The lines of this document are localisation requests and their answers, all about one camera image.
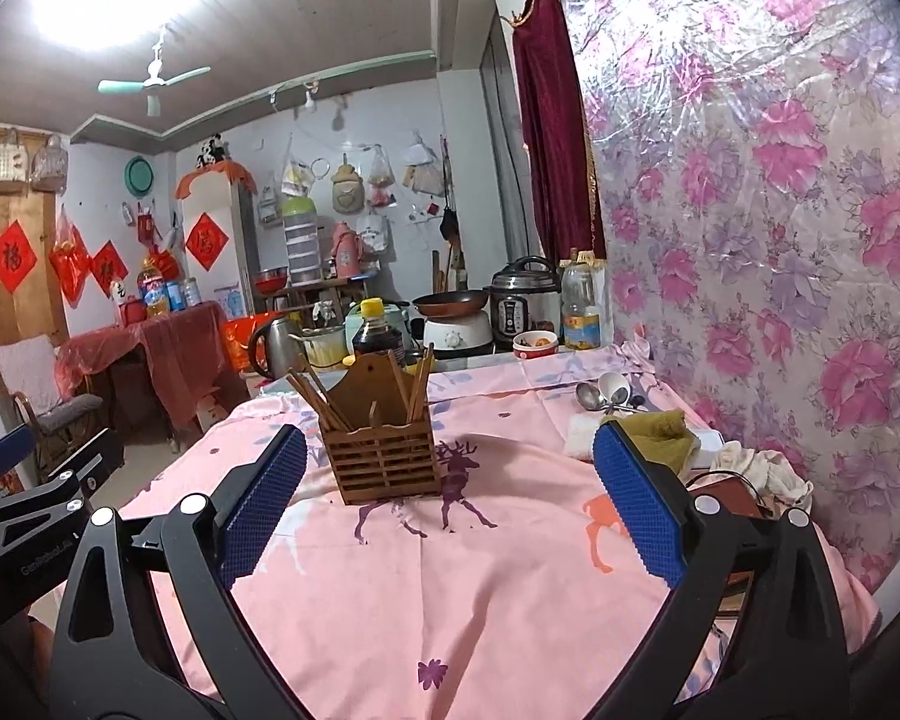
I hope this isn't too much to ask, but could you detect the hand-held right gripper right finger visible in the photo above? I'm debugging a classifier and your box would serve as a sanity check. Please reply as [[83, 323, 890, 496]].
[[592, 420, 850, 720]]

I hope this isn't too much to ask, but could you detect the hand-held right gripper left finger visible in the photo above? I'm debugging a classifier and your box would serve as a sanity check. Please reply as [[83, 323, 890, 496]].
[[47, 424, 308, 720]]

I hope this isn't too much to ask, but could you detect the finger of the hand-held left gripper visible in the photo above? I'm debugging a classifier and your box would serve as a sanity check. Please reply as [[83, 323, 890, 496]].
[[0, 427, 37, 503], [41, 427, 126, 500]]

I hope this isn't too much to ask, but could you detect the wooden chopstick holder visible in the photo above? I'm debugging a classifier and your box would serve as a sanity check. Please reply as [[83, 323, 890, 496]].
[[316, 351, 445, 506]]

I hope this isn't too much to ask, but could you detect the bunch of wooden chopsticks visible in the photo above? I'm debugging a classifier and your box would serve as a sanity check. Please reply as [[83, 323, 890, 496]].
[[285, 343, 436, 428]]

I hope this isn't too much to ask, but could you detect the wooden chair with cushion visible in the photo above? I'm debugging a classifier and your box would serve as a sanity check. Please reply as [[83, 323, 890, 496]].
[[0, 334, 104, 466]]

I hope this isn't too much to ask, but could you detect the olive garment with white cuff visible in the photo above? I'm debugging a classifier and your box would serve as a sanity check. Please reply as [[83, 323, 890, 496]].
[[562, 409, 702, 473]]

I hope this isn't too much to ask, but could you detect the brown leather notebook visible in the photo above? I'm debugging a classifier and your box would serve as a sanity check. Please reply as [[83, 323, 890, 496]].
[[686, 472, 766, 518]]

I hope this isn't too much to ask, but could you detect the metal spoon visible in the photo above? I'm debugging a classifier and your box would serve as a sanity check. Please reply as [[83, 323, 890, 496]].
[[576, 381, 646, 415]]

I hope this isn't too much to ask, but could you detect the crumpled white cloth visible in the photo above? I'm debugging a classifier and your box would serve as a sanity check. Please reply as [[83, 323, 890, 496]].
[[709, 439, 815, 518]]

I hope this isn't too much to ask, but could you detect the table with red cloth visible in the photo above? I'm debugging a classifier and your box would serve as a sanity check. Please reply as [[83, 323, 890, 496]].
[[56, 300, 230, 428]]

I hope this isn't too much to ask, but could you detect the steel kettle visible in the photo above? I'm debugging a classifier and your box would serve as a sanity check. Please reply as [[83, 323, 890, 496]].
[[247, 315, 305, 381]]

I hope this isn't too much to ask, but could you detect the orange plastic bucket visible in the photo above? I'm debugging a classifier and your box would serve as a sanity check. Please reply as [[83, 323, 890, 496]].
[[221, 313, 286, 372]]

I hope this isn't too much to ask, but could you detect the cream pot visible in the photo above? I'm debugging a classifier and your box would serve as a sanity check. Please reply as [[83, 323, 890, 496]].
[[300, 322, 346, 368]]

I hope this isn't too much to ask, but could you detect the pink deer printed bedsheet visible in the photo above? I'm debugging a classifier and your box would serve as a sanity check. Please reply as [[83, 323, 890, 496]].
[[116, 345, 882, 720]]

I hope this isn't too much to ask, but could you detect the yellow oil bottle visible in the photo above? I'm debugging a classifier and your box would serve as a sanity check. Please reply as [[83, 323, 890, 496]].
[[136, 255, 172, 320]]

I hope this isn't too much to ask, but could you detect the red white bowl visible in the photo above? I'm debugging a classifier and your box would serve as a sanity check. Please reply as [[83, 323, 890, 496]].
[[511, 328, 560, 359]]

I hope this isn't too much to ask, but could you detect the red diamond paper poster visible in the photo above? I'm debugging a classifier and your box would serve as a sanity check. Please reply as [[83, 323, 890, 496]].
[[0, 221, 38, 293], [185, 212, 230, 271], [90, 240, 128, 301]]

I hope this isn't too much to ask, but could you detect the dark soy sauce bottle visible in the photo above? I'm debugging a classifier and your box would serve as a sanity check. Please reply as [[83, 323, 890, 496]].
[[351, 298, 406, 361]]

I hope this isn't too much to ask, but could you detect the clear cooking oil bottle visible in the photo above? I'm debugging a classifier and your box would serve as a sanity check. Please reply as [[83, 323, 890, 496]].
[[559, 249, 608, 350]]

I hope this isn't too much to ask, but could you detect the electric pressure cooker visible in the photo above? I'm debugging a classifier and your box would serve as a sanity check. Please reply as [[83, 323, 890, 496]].
[[490, 255, 563, 352]]

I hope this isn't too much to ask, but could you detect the wooden door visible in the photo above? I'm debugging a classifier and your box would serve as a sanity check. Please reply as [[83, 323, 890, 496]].
[[0, 127, 70, 383]]

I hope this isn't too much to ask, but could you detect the white refrigerator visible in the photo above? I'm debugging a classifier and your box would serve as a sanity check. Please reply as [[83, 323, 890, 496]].
[[176, 161, 260, 316]]

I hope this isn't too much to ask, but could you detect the pink thermos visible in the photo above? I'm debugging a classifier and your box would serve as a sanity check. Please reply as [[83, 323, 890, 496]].
[[330, 221, 361, 282]]

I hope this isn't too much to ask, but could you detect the green lidded stacked container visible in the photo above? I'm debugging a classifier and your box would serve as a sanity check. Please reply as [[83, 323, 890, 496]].
[[281, 195, 320, 286]]

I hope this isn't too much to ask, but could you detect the copper frying pan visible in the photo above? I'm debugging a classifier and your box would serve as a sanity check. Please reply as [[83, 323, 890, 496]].
[[411, 286, 492, 318]]

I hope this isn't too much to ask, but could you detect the white mesh hanging bag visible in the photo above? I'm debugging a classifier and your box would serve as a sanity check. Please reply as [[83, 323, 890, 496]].
[[30, 133, 70, 192], [0, 129, 29, 192]]

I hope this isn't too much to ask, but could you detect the orange cloth cover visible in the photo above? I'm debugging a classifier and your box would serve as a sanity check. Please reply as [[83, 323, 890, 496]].
[[176, 160, 257, 200]]

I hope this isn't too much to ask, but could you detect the floral plastic wrapped mattress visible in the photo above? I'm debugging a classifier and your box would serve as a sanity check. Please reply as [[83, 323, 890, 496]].
[[544, 0, 900, 593]]

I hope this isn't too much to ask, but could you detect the tan hanging bag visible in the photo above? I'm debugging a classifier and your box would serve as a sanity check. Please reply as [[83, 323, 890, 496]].
[[330, 154, 366, 215]]

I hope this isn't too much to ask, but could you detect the plastic bag with yellow contents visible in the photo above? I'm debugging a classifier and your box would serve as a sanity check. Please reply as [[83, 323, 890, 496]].
[[281, 136, 316, 196]]

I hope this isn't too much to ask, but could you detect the black hanging spatula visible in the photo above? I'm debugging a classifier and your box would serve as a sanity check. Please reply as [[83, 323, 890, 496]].
[[439, 136, 458, 241]]

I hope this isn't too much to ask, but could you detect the plastic bag with red contents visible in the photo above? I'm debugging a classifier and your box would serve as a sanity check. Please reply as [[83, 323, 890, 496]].
[[367, 144, 395, 207]]

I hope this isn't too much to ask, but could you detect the dark red curtain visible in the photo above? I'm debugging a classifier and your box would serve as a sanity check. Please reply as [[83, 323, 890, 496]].
[[511, 0, 608, 263]]

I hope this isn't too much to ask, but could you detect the green ceiling fan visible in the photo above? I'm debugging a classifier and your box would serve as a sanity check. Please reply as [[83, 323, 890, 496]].
[[96, 26, 212, 117]]

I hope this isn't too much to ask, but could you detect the ceiling lamp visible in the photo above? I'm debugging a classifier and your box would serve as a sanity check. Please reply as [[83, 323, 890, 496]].
[[26, 0, 170, 53]]

